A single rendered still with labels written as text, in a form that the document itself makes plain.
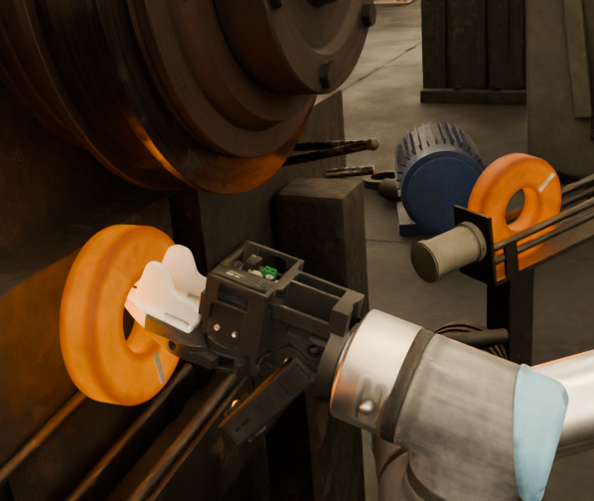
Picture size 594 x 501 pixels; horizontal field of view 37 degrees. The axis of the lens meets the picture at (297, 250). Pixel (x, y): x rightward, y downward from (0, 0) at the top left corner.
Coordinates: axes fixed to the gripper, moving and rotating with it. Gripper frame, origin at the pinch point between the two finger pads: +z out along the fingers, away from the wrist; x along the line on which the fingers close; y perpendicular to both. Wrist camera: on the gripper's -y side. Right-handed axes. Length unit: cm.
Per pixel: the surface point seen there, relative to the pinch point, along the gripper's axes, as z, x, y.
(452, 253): -18, -53, -13
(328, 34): -5.7, -21.9, 20.3
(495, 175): -20, -62, -3
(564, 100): -11, -293, -55
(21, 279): 7.2, 5.1, 1.0
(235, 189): -2.2, -14.3, 5.6
